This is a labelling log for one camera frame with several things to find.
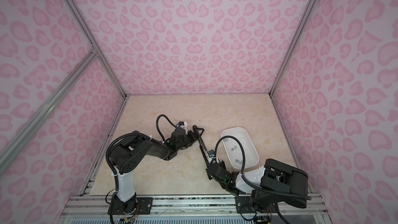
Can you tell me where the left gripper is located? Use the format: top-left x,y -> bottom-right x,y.
177,128 -> 204,152

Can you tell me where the black stapler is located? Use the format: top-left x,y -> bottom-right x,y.
198,134 -> 211,167

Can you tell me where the white plastic bin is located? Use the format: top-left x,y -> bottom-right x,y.
221,127 -> 260,172

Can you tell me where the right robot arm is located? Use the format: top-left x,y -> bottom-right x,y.
206,159 -> 312,213

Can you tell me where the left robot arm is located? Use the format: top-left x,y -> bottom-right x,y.
105,125 -> 204,216

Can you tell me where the right mounting plate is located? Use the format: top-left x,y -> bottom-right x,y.
235,196 -> 276,214

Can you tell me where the mounting plate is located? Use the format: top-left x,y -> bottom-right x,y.
235,196 -> 276,214
107,193 -> 153,215

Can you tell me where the left mounting plate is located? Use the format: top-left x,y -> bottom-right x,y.
107,193 -> 153,215

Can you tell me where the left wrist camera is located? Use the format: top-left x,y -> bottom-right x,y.
176,121 -> 188,133

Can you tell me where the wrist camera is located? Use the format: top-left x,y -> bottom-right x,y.
176,121 -> 188,133
206,149 -> 218,164

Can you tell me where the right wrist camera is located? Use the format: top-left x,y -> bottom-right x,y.
206,149 -> 218,164

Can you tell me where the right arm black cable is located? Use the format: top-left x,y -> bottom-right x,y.
214,135 -> 312,224

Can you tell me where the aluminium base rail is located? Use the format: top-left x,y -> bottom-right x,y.
58,194 -> 331,224

